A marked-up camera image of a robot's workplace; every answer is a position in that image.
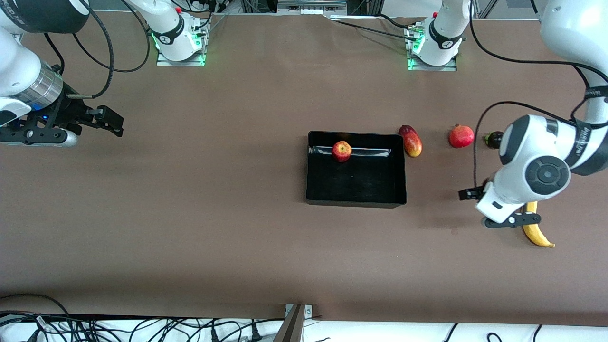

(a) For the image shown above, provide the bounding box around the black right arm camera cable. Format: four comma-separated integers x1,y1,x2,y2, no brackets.
44,0,152,99

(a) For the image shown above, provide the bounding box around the black cable across table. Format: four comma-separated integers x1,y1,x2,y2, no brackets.
328,14,423,41

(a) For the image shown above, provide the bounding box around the red yellow mango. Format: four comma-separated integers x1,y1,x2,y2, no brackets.
398,124,423,158

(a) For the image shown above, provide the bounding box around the red apple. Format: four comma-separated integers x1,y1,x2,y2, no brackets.
332,141,352,163

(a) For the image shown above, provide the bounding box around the black plastic box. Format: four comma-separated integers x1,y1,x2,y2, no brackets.
305,131,408,209

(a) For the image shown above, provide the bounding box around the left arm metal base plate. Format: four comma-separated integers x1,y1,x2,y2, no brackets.
405,21,458,72

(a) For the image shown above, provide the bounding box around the silver metal rail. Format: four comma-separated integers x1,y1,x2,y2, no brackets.
278,0,347,15

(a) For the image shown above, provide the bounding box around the red pomegranate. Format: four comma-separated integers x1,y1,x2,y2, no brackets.
448,124,475,149

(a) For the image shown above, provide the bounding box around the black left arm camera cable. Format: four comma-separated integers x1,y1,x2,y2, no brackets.
468,0,608,190

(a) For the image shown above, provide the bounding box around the long arched black cable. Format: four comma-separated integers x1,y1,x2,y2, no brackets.
0,294,72,316

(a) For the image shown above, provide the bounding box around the dark angled post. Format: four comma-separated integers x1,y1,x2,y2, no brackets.
272,304,305,342

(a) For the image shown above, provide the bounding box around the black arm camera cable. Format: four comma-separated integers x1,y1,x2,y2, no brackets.
44,0,152,99
468,0,608,190

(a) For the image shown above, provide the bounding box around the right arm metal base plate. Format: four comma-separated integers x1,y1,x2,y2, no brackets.
156,14,209,67

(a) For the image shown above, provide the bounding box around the yellow banana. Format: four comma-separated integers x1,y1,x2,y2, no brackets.
522,201,555,248

